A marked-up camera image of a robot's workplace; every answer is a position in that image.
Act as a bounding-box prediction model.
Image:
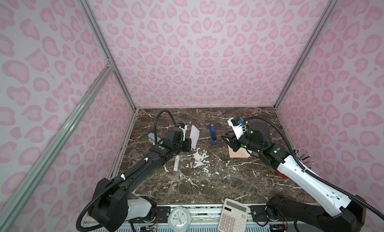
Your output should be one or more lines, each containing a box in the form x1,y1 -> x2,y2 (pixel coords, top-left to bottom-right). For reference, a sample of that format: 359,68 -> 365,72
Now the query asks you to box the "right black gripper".
219,129 -> 263,154

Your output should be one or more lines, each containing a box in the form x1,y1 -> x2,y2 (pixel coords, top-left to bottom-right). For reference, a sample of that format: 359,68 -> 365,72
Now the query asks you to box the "beige envelope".
228,147 -> 251,158

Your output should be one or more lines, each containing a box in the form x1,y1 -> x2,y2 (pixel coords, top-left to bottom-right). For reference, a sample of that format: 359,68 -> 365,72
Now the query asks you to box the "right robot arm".
221,118 -> 366,232

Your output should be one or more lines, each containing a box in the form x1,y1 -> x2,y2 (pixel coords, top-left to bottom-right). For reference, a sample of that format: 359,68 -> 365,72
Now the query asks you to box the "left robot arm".
76,127 -> 192,232

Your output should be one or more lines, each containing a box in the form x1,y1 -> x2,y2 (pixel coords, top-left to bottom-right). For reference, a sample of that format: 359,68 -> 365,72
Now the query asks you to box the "white glue stick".
173,155 -> 180,172

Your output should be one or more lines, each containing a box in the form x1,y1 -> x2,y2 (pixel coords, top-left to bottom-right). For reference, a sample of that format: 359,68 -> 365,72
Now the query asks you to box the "light blue box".
148,133 -> 163,144

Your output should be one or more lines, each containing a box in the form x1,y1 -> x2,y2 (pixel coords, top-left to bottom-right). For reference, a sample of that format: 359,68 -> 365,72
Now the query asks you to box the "white round clock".
168,206 -> 192,232

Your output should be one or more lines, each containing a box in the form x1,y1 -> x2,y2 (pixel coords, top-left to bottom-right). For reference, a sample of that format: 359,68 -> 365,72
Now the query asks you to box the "white calculator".
218,199 -> 250,232

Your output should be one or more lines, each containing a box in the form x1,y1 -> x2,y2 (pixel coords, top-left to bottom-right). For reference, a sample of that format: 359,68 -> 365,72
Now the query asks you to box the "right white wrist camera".
227,117 -> 247,139

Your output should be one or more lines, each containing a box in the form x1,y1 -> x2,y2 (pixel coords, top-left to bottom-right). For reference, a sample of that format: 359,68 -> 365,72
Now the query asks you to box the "left black corrugated cable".
75,110 -> 179,232

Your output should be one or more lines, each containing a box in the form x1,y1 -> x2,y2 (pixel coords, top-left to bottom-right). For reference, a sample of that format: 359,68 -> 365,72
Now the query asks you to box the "black corrugated cable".
242,116 -> 384,221
75,110 -> 179,232

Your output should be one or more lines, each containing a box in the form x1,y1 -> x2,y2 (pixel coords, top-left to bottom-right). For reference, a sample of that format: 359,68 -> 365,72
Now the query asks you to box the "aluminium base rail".
80,203 -> 344,232

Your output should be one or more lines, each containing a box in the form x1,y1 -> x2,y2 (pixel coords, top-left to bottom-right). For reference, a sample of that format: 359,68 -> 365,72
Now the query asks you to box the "right black corrugated cable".
242,116 -> 384,221

